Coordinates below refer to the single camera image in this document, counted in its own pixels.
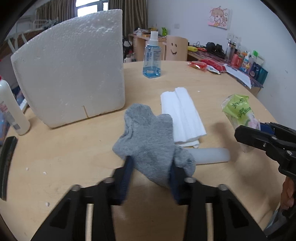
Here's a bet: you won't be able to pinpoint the anime girl wall picture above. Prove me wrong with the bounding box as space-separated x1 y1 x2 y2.
208 6 230 30

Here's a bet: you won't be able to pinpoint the grey sock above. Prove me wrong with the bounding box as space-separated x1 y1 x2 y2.
112 103 196 187

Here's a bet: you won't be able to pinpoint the person's right hand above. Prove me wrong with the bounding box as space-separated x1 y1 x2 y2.
280 177 295 210

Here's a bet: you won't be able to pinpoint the brown left curtain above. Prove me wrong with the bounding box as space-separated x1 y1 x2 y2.
36 0 76 23

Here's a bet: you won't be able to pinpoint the black headphones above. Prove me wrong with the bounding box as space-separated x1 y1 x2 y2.
206 42 225 58

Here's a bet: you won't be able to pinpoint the white styrofoam box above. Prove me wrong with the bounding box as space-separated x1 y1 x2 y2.
11 9 125 128

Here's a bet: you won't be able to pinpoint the metal bunk bed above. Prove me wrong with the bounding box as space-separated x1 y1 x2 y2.
1 18 59 58

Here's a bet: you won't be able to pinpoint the wooden desk with drawers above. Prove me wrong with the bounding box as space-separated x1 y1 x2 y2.
128 34 166 61

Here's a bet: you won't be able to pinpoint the brown right curtain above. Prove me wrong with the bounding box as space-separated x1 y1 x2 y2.
108 0 147 37

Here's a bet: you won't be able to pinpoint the wooden smiley chair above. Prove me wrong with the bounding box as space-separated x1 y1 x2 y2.
165 35 188 61

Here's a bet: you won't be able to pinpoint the brown curtain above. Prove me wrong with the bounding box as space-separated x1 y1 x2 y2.
36 0 76 23
108 0 147 37

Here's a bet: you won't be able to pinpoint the red snack packet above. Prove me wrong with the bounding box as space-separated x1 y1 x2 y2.
188 61 207 71

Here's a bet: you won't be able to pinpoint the blue spray bottle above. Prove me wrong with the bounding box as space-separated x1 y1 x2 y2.
142 31 162 78

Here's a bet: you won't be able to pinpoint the black smartphone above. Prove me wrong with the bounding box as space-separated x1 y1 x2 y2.
0 136 18 201

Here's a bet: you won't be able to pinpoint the white foam tube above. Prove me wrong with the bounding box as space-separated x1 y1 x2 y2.
186 148 230 165

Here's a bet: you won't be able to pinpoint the white paper sheet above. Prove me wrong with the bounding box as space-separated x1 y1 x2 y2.
223 64 252 89

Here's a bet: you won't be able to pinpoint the white towel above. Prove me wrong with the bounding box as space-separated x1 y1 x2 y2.
161 87 207 148

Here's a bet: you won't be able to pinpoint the green tissue packet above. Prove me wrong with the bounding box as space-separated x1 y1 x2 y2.
221 94 260 130

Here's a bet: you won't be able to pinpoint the white lotion pump bottle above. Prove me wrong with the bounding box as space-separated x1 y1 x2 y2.
0 79 31 136

